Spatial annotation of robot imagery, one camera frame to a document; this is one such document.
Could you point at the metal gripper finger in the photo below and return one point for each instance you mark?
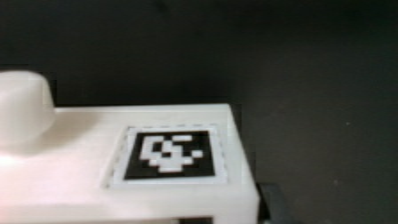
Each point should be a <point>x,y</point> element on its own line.
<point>274,212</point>

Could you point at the white drawer box with knob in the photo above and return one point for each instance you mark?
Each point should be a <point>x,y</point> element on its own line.
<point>118,165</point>

